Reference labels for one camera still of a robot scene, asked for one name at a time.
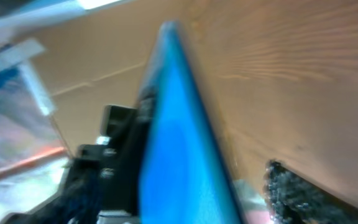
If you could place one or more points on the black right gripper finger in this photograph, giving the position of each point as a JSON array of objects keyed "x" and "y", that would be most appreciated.
[{"x": 292, "y": 199}]

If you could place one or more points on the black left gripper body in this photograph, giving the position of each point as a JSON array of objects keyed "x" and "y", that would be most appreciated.
[{"x": 103, "y": 177}]

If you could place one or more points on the blue screen Galaxy smartphone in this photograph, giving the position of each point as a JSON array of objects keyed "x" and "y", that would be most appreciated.
[{"x": 183, "y": 178}]

